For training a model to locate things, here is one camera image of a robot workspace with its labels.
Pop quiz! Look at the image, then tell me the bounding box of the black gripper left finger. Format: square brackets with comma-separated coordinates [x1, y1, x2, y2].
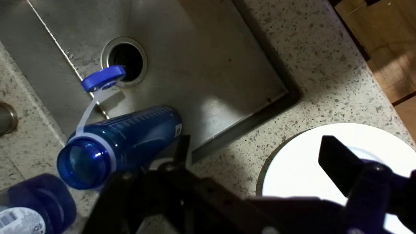
[82, 134, 278, 234]

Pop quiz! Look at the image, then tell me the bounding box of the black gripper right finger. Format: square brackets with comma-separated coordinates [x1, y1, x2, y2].
[317, 134, 416, 234]

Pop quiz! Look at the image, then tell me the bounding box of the white plate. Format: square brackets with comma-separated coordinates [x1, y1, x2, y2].
[256, 123, 416, 234]

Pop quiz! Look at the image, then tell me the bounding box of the blue water bottle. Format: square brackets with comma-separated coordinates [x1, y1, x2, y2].
[56, 105, 185, 192]

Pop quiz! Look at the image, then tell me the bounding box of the blue dish soap bottle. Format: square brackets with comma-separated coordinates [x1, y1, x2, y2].
[0, 173, 78, 234]

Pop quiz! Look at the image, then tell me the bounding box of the stainless steel sink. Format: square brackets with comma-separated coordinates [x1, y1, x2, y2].
[0, 0, 303, 164]

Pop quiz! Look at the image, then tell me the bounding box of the blue tethered bottle cap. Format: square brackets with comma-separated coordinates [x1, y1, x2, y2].
[75, 64, 127, 136]

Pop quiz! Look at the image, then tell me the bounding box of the steel kitchen faucet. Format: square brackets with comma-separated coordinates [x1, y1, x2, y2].
[0, 102, 19, 138]

